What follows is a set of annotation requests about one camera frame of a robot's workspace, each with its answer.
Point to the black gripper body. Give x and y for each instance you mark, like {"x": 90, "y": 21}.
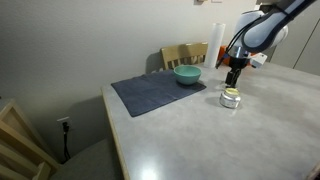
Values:
{"x": 239, "y": 64}

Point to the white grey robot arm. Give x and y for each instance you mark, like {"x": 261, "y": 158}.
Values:
{"x": 266, "y": 33}

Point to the silver round container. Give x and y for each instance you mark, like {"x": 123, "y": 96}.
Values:
{"x": 230, "y": 101}

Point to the white paper towel roll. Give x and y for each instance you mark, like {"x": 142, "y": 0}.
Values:
{"x": 214, "y": 45}

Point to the teal bowl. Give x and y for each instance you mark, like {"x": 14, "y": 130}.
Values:
{"x": 187, "y": 75}

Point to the wooden chair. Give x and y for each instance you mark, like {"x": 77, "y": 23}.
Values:
{"x": 183, "y": 51}

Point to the white cabinet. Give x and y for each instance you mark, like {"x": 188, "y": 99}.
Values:
{"x": 306, "y": 50}

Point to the dark blue cloth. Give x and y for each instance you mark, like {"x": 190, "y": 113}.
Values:
{"x": 150, "y": 91}

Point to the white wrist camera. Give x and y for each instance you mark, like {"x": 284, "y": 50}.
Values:
{"x": 258, "y": 60}

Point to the white wall outlet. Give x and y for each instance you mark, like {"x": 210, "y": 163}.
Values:
{"x": 61, "y": 119}

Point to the light wooden furniture frame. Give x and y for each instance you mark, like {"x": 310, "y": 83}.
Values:
{"x": 16, "y": 140}

